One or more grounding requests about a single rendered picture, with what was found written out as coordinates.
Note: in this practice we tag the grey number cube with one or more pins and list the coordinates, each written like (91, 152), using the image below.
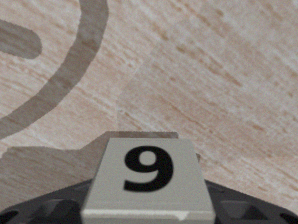
(148, 181)

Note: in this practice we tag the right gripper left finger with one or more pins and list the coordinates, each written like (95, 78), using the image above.
(52, 207)

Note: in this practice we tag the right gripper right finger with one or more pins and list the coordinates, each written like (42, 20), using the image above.
(243, 208)

